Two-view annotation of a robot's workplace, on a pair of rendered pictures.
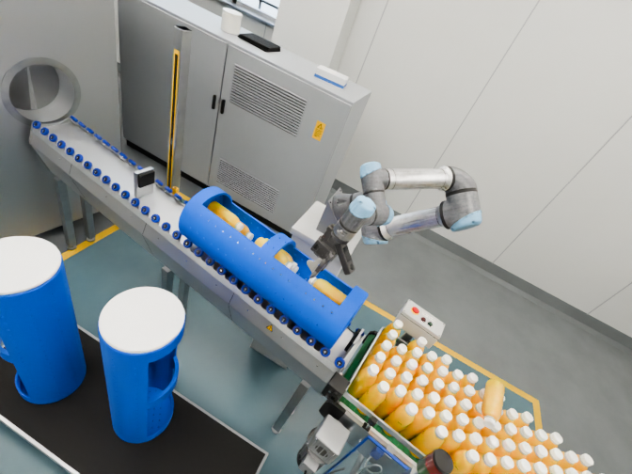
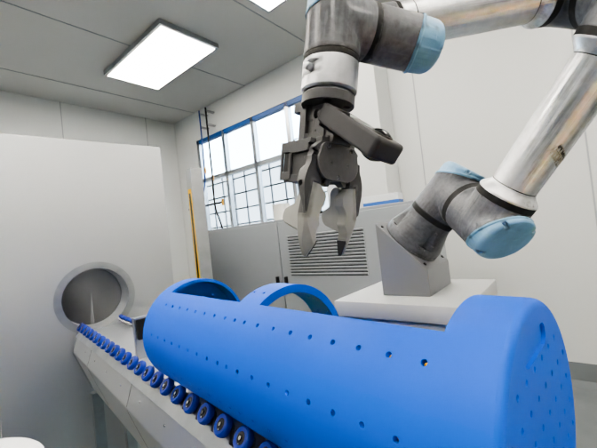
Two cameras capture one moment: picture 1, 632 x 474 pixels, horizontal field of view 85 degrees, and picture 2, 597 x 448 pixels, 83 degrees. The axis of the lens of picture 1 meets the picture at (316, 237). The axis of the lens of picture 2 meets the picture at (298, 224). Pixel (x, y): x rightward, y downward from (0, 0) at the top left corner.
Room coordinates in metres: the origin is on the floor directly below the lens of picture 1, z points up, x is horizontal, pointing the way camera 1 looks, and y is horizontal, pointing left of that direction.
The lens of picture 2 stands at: (0.53, -0.25, 1.34)
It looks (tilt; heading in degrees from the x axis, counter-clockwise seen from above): 1 degrees up; 30
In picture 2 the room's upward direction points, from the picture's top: 6 degrees counter-clockwise
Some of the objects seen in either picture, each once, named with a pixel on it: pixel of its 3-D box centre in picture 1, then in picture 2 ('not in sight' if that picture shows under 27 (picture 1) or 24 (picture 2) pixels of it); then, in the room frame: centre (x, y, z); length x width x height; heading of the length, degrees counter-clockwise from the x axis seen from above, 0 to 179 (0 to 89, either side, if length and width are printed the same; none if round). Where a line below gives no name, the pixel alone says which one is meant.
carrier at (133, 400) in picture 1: (143, 374); not in sight; (0.65, 0.45, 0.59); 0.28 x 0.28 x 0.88
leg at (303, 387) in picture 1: (290, 407); not in sight; (0.90, -0.25, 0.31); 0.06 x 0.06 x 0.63; 73
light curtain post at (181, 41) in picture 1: (173, 174); (210, 342); (1.71, 0.99, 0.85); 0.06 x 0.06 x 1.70; 73
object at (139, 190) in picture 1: (145, 182); (148, 335); (1.35, 0.94, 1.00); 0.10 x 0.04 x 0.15; 163
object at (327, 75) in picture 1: (331, 77); (383, 200); (2.79, 0.38, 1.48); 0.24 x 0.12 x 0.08; 89
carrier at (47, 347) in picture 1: (37, 330); not in sight; (0.64, 0.96, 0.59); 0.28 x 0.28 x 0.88
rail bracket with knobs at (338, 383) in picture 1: (335, 387); not in sight; (0.74, -0.31, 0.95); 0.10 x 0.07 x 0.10; 163
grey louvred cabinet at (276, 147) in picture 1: (231, 121); (306, 305); (2.95, 1.16, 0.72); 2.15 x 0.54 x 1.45; 81
